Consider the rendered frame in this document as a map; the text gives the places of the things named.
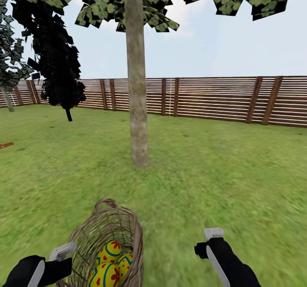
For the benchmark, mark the easter egg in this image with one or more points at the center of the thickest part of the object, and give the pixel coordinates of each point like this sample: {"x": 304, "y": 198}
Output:
{"x": 123, "y": 264}
{"x": 105, "y": 274}
{"x": 110, "y": 252}

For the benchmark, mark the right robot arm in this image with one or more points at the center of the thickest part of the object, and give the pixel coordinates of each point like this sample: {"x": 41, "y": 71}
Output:
{"x": 231, "y": 271}

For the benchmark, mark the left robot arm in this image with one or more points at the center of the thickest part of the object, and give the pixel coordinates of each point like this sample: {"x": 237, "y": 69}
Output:
{"x": 34, "y": 271}

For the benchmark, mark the wicker basket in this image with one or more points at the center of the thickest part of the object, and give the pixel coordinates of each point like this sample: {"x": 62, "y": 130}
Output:
{"x": 134, "y": 276}

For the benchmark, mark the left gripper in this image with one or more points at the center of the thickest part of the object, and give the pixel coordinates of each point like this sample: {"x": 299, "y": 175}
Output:
{"x": 61, "y": 270}

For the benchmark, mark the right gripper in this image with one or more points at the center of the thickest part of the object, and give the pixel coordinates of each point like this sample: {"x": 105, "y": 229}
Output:
{"x": 200, "y": 249}

